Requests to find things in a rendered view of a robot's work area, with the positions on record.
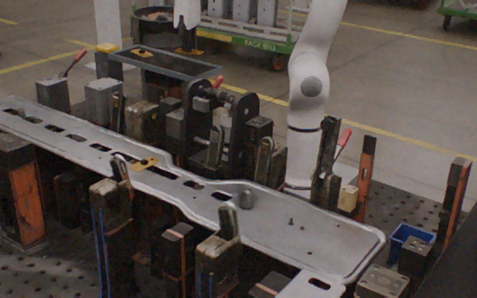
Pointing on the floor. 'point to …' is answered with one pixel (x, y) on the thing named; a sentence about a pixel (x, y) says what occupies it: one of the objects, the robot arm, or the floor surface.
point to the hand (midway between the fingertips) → (189, 43)
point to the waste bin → (156, 35)
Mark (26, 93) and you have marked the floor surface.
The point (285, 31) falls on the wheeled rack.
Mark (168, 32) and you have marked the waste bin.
